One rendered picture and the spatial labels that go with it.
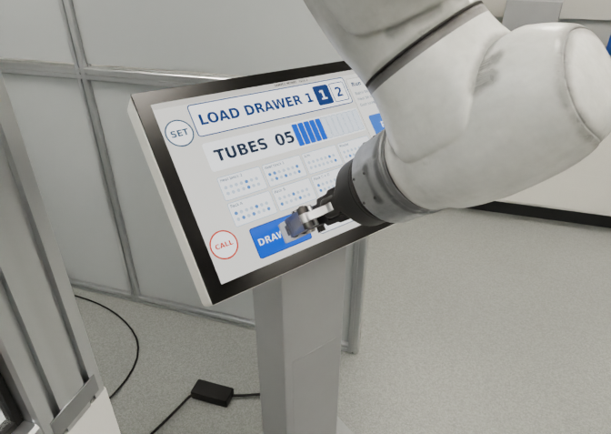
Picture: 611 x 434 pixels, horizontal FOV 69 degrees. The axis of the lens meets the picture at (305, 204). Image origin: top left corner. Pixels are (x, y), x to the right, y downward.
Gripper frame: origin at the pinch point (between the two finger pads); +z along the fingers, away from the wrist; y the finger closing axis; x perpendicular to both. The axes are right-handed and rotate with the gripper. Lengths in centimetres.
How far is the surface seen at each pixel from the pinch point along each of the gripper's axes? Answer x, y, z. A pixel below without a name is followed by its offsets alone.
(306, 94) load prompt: -20.6, -14.5, 4.7
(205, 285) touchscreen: 2.5, 13.4, 5.0
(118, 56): -78, -11, 85
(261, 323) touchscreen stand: 14.7, -4.5, 38.1
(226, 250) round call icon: -0.7, 8.8, 4.8
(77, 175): -58, 7, 135
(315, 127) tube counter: -14.6, -13.3, 4.7
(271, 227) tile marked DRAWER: -1.6, 1.1, 4.8
